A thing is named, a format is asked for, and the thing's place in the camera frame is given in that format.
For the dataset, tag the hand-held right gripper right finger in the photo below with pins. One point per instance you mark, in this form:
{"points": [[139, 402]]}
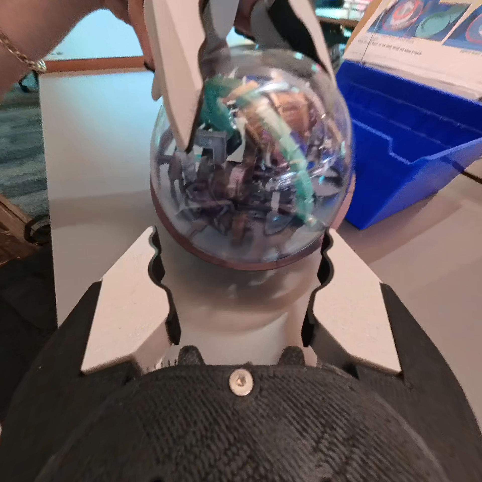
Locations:
{"points": [[354, 320]]}

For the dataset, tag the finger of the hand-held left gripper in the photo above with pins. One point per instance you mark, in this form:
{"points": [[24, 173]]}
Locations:
{"points": [[312, 34], [177, 67]]}

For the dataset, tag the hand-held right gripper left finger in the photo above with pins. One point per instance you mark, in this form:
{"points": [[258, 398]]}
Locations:
{"points": [[128, 320]]}

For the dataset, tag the clear plastic maze ball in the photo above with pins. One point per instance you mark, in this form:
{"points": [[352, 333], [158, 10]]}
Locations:
{"points": [[248, 169]]}

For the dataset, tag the person's left hand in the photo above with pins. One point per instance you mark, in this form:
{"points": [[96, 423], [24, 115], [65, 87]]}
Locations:
{"points": [[75, 15]]}

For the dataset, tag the printed instruction sheet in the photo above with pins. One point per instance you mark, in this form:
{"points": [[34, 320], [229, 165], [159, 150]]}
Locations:
{"points": [[421, 41]]}

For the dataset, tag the blue plastic bin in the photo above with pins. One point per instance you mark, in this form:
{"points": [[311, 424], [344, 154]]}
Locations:
{"points": [[406, 143]]}

